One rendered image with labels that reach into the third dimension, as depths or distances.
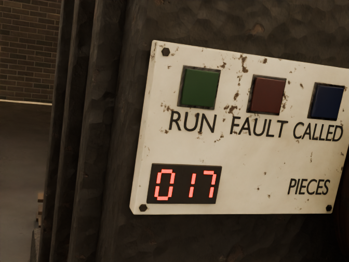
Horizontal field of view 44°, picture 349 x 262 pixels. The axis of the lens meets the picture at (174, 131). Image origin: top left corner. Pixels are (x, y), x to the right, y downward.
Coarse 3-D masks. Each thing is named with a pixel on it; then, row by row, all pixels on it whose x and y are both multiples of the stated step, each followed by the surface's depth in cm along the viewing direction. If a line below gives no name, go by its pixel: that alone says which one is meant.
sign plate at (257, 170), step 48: (192, 48) 43; (144, 96) 44; (240, 96) 46; (288, 96) 48; (144, 144) 44; (192, 144) 45; (240, 144) 47; (288, 144) 50; (336, 144) 52; (144, 192) 45; (240, 192) 49; (288, 192) 51; (336, 192) 54
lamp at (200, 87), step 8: (192, 72) 43; (200, 72) 43; (208, 72) 43; (216, 72) 44; (184, 80) 43; (192, 80) 43; (200, 80) 43; (208, 80) 44; (216, 80) 44; (184, 88) 43; (192, 88) 43; (200, 88) 44; (208, 88) 44; (216, 88) 44; (184, 96) 43; (192, 96) 43; (200, 96) 44; (208, 96) 44; (192, 104) 44; (200, 104) 44; (208, 104) 44
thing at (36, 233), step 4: (36, 228) 208; (40, 228) 209; (32, 232) 208; (36, 232) 205; (40, 232) 205; (32, 236) 206; (36, 236) 201; (32, 240) 204; (36, 240) 198; (32, 244) 202; (36, 244) 194; (32, 248) 201; (36, 248) 191; (32, 252) 199; (36, 252) 188; (32, 256) 198; (36, 256) 185; (32, 260) 196; (36, 260) 182
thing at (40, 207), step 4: (40, 196) 271; (40, 200) 267; (40, 204) 260; (40, 208) 254; (36, 212) 277; (40, 212) 251; (36, 216) 271; (40, 216) 272; (36, 220) 269; (40, 220) 240; (40, 224) 235
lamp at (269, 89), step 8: (256, 80) 46; (264, 80) 46; (272, 80) 46; (280, 80) 47; (256, 88) 46; (264, 88) 46; (272, 88) 46; (280, 88) 47; (256, 96) 46; (264, 96) 46; (272, 96) 47; (280, 96) 47; (256, 104) 46; (264, 104) 47; (272, 104) 47; (272, 112) 47
